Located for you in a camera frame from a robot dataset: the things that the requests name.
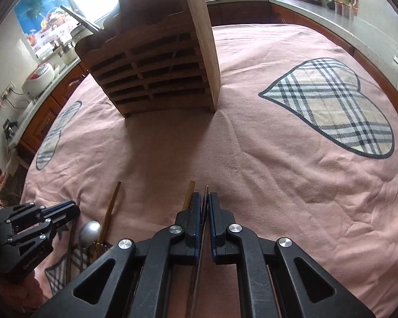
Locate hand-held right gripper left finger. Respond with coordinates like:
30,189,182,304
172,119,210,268
30,192,203,318

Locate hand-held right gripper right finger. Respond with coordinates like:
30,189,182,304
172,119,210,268
208,191,375,318

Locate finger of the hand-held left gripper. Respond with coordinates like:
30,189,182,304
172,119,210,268
45,201,77,214
51,204,81,227

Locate plain wooden chopstick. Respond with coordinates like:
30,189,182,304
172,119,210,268
187,185,209,318
182,180,197,210

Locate silver metal spoon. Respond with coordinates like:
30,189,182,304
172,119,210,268
78,220,102,249

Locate wooden utensil holder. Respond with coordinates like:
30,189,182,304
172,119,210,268
75,0,221,119

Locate silver metal chopstick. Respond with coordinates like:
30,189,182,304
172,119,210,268
60,5,102,33

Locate pink printed tablecloth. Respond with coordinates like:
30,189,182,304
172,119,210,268
21,23,398,318

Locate white storage shelf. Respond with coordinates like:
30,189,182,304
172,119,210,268
0,154,24,206

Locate black clamp device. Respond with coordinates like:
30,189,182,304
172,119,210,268
3,119,20,138

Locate pink white rice cooker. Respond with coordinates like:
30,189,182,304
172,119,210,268
21,62,56,99

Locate seasoning jars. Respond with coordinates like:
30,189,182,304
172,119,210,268
335,0,357,20

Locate wall power socket row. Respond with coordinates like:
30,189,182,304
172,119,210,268
0,83,15,108

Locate tropical fruit wall poster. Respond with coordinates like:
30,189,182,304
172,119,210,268
13,0,74,50

